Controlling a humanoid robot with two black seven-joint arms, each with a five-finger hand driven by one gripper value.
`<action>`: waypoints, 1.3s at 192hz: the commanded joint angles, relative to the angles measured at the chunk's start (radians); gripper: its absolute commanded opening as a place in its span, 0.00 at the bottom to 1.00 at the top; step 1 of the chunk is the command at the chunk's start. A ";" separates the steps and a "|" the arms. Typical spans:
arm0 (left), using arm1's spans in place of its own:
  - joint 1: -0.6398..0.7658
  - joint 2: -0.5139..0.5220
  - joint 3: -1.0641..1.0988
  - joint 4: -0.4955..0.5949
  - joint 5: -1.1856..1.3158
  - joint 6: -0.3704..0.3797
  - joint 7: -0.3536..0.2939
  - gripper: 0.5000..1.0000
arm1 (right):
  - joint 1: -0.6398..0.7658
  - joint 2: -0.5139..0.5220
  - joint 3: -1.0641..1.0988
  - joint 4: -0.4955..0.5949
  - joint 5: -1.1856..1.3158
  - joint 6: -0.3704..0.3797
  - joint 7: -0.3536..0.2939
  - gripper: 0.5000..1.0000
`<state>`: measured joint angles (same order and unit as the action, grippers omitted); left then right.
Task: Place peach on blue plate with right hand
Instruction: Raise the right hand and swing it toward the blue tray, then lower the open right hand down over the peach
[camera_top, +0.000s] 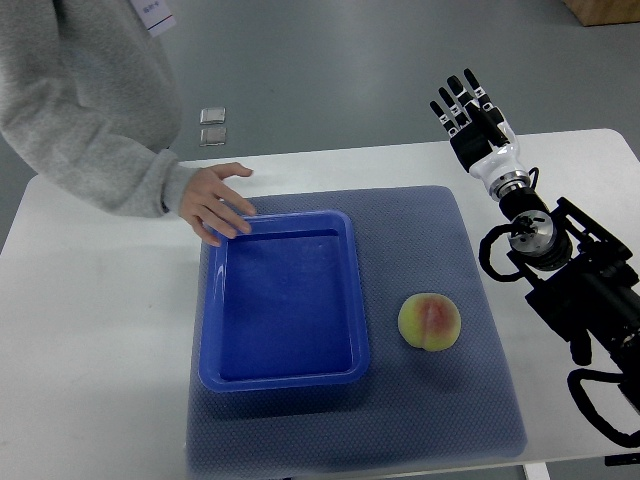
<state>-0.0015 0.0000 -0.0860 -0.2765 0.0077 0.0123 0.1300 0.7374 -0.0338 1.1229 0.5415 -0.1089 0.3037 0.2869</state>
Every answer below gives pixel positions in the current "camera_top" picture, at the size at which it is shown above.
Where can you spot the peach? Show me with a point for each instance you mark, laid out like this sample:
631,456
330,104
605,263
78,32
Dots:
429,321

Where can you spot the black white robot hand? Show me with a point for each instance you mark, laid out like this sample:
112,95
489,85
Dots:
482,139

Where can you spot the blue plastic tray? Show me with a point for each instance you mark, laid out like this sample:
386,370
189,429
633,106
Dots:
282,306

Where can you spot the lower floor socket plate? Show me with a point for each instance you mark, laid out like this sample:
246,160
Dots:
213,136

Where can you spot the upper floor socket plate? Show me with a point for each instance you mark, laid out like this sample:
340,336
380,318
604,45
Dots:
212,115

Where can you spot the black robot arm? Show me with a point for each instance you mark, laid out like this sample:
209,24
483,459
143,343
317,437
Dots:
582,287

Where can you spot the person's bare hand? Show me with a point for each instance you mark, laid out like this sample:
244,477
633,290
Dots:
213,209

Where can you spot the cardboard box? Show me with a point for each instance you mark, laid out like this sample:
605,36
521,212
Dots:
604,12

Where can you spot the floor socket plate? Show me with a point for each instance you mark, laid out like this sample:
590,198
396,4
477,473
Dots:
212,115
213,136

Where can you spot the white name tag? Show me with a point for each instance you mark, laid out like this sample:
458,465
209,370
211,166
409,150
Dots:
155,15

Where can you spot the grey sweater forearm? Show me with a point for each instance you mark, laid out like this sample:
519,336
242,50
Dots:
89,101

